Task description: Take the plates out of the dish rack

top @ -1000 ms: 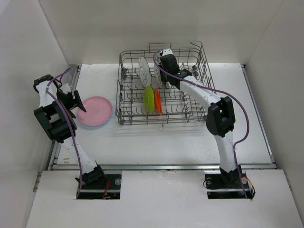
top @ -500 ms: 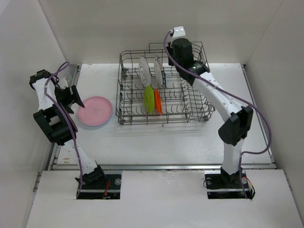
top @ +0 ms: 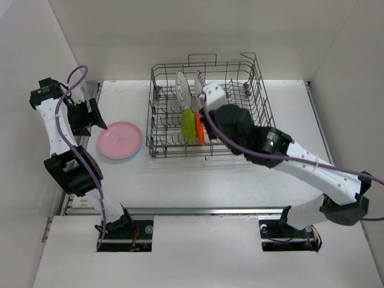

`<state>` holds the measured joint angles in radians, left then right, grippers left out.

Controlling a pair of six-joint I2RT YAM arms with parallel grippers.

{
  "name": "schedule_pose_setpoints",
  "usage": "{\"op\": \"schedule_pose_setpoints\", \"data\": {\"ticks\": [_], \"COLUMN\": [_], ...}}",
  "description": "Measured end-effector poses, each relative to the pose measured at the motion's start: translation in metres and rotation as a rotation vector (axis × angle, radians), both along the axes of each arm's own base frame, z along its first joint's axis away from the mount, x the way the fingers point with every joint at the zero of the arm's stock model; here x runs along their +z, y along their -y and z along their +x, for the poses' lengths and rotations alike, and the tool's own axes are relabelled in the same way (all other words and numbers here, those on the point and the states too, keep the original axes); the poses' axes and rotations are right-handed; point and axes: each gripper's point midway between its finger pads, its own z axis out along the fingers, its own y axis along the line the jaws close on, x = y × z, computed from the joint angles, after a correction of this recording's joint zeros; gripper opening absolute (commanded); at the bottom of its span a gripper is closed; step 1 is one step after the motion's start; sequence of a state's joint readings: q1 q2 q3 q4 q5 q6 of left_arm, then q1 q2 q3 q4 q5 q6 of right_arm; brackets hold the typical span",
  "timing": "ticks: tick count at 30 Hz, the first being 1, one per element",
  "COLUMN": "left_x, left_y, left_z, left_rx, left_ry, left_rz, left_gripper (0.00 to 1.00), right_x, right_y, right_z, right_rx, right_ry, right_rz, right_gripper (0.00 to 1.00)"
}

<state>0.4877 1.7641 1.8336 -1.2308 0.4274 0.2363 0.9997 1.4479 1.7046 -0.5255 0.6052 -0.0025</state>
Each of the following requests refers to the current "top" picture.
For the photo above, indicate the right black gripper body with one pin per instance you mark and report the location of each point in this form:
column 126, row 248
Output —
column 212, row 115

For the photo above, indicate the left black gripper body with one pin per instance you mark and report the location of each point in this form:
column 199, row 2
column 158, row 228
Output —
column 79, row 116

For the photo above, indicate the pink plastic plate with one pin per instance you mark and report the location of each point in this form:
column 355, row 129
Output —
column 120, row 140

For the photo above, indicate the plain white ceramic plate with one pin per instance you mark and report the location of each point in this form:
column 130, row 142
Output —
column 199, row 82

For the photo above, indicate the blue plastic plate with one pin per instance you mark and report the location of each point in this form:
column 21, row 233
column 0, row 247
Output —
column 130, row 157

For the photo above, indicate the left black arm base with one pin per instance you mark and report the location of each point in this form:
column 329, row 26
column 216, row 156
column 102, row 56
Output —
column 136, row 240

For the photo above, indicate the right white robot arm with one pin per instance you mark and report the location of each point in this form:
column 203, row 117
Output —
column 342, row 198

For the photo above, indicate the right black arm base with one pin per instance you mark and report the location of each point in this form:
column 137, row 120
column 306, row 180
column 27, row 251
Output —
column 280, row 237

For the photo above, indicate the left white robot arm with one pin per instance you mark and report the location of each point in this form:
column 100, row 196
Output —
column 70, row 165

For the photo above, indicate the orange plastic plate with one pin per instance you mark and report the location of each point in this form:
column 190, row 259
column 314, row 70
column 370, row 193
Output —
column 200, row 134

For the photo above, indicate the green plastic plate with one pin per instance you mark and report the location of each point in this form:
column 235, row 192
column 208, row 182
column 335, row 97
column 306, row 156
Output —
column 188, row 125

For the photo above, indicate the white plate with grey pattern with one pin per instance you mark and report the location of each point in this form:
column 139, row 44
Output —
column 182, row 90

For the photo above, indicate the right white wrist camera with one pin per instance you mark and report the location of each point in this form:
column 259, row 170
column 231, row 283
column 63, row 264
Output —
column 213, row 95

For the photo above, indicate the grey wire dish rack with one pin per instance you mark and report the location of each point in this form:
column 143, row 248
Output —
column 176, row 125

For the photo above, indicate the aluminium rail across table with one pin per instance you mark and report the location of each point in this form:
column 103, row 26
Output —
column 206, row 211

